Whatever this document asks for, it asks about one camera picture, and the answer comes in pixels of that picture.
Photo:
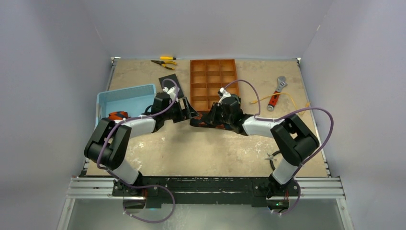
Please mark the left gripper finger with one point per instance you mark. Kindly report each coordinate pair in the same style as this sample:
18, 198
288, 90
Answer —
180, 115
188, 111

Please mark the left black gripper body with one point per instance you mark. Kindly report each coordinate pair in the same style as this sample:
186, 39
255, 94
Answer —
174, 110

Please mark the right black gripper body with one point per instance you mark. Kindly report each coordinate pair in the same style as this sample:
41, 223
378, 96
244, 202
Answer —
214, 112

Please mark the dark orange floral tie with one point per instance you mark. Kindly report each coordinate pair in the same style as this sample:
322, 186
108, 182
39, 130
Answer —
200, 121

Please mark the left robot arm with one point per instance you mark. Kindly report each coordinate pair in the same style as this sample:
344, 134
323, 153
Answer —
108, 143

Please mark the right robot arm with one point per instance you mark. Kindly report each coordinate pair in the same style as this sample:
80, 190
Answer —
295, 140

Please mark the black foam block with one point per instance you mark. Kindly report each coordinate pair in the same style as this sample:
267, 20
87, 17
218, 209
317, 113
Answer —
171, 81

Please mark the light blue plastic basket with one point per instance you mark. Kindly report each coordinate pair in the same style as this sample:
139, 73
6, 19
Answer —
133, 100

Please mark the orange wooden compartment tray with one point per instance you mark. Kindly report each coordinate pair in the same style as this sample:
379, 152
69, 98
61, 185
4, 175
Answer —
206, 78

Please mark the orange navy striped tie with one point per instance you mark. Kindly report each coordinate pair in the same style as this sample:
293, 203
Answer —
118, 115

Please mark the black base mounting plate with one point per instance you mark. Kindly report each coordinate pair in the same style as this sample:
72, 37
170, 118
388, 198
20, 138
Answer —
254, 191

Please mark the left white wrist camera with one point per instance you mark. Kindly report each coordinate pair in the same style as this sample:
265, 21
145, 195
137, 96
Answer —
172, 92

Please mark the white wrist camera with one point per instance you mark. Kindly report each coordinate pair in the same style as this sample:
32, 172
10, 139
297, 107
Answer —
172, 92
223, 93

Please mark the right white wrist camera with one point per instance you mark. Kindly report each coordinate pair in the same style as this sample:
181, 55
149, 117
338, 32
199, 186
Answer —
223, 93

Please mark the yellow handled pliers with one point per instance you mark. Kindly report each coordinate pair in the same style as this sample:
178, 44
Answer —
165, 64

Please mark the yellow handled screwdriver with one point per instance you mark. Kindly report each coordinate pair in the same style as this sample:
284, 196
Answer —
169, 58

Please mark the black handled pliers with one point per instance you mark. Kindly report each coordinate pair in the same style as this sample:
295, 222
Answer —
271, 158

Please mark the red handled adjustable wrench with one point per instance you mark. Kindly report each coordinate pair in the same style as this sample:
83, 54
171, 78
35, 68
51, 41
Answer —
281, 80

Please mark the aluminium frame rail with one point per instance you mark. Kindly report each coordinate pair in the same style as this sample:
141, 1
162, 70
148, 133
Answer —
102, 187

